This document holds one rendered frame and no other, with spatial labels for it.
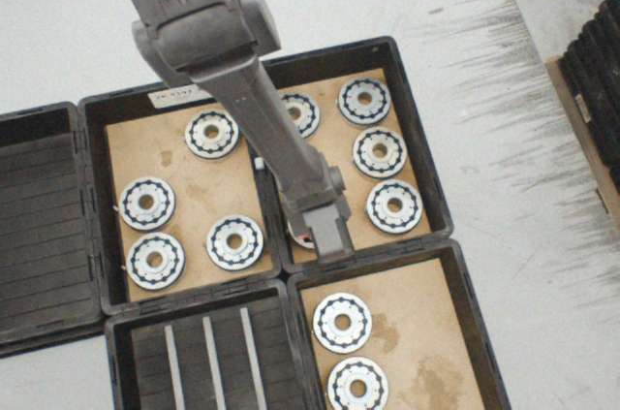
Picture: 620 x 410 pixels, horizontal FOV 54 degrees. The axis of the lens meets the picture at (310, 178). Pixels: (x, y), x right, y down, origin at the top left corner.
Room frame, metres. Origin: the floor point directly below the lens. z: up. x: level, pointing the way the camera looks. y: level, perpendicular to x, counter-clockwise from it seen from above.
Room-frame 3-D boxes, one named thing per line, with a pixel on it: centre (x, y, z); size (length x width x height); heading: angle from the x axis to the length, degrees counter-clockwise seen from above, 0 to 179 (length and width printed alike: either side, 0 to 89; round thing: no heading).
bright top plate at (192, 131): (0.44, 0.19, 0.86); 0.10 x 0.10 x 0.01
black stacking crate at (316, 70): (0.39, -0.06, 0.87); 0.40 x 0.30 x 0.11; 14
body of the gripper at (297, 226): (0.26, -0.01, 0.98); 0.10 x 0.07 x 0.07; 111
